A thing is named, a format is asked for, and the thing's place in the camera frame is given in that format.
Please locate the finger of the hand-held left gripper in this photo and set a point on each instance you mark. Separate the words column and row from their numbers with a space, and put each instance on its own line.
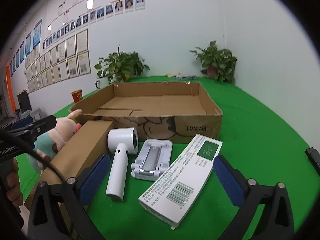
column 46, row 123

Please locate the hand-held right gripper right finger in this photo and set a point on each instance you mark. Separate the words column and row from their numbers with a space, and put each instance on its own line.
column 228, row 180

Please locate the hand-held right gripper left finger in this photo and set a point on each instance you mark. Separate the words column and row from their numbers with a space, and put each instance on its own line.
column 95, row 177

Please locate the pink and teal plush pig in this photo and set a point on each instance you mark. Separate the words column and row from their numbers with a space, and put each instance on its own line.
column 62, row 130

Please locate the white hair dryer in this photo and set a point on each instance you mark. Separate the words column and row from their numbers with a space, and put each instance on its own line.
column 117, row 165

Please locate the long brown cardboard box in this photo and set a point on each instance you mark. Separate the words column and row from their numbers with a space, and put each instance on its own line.
column 82, row 145

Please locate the white printed carton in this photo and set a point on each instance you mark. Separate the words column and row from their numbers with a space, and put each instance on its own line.
column 180, row 180

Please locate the white folding phone stand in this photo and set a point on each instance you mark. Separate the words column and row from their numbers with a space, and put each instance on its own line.
column 150, row 155

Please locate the large cardboard box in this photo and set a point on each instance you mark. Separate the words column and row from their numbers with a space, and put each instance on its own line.
column 160, row 102

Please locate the person's left hand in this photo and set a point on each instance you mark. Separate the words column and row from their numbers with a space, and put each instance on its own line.
column 13, row 185

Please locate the grey plastic stool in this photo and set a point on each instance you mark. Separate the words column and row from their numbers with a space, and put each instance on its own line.
column 26, row 115
column 37, row 113

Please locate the black cabinet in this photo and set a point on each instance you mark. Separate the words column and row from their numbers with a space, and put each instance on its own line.
column 23, row 101

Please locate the red paper cup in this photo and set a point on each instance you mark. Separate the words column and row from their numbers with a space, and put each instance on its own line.
column 77, row 96

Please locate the white enamel mug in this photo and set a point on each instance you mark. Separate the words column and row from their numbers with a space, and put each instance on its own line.
column 102, row 84

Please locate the flat black device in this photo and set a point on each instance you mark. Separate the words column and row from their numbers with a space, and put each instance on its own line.
column 313, row 156

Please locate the bushy potted plant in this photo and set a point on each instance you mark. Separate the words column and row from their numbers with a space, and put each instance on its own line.
column 120, row 65

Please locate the patterned tissue pack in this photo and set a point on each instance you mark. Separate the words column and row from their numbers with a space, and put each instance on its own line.
column 186, row 76

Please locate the yellow packet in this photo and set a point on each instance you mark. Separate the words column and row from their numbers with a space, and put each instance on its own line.
column 170, row 75

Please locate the potted plant in brown pot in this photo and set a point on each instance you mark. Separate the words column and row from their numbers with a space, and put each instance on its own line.
column 217, row 60

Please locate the orange wall panel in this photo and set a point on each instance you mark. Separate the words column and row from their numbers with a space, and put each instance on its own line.
column 8, row 90

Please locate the wall of framed certificates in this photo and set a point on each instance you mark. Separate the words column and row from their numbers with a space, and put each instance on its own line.
column 62, row 60

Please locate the row of blue wall posters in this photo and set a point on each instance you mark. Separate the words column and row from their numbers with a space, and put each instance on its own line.
column 37, row 33

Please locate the wall photo chart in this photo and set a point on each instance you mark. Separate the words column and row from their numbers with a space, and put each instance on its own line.
column 100, row 12

